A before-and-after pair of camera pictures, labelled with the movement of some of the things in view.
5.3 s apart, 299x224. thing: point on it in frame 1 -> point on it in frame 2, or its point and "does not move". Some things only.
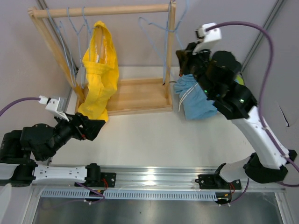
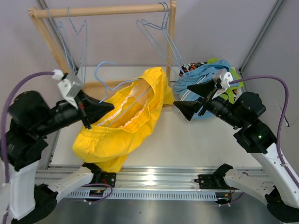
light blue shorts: (196, 104) does not move
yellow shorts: (101, 64) -> (136, 106)
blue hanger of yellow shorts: (90, 31) -> (116, 86)
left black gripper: (91, 129) -> (89, 106)
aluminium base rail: (114, 177) does not move
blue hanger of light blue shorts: (175, 29) -> (169, 44)
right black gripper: (187, 53) -> (189, 108)
